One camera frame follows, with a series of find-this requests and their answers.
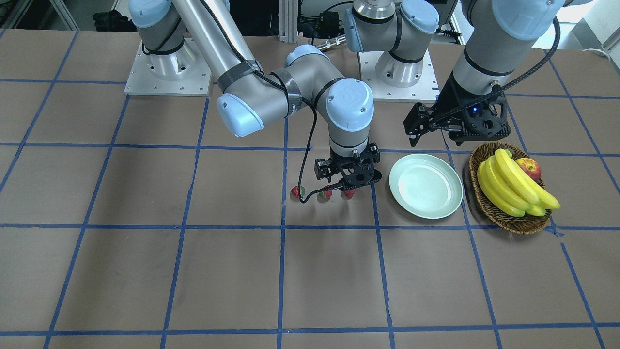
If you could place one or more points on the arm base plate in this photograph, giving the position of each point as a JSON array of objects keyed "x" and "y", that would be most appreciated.
[
  {"x": 183, "y": 73},
  {"x": 395, "y": 81}
]

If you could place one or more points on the red apple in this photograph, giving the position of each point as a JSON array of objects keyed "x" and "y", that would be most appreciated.
[{"x": 530, "y": 167}]

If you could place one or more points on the light green plate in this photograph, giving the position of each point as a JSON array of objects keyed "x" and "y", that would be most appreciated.
[{"x": 426, "y": 186}]

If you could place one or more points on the yellow banana bunch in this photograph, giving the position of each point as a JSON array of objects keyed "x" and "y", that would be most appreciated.
[{"x": 510, "y": 189}]

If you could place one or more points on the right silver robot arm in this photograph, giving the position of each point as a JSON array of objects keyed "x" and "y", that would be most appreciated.
[{"x": 252, "y": 99}]

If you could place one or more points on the aluminium frame post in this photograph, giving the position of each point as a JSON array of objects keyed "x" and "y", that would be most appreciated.
[{"x": 288, "y": 19}]

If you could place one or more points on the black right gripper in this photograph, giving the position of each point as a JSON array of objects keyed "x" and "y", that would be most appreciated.
[{"x": 323, "y": 169}]

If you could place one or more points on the red strawberry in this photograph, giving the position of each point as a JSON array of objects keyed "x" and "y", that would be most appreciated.
[
  {"x": 324, "y": 196},
  {"x": 298, "y": 192},
  {"x": 348, "y": 194}
]

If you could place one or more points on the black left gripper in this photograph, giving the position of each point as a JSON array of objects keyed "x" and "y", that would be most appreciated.
[{"x": 450, "y": 97}]

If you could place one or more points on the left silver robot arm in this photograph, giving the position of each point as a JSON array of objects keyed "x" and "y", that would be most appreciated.
[{"x": 511, "y": 39}]

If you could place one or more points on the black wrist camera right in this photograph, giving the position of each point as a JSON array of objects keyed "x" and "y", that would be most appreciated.
[{"x": 372, "y": 154}]

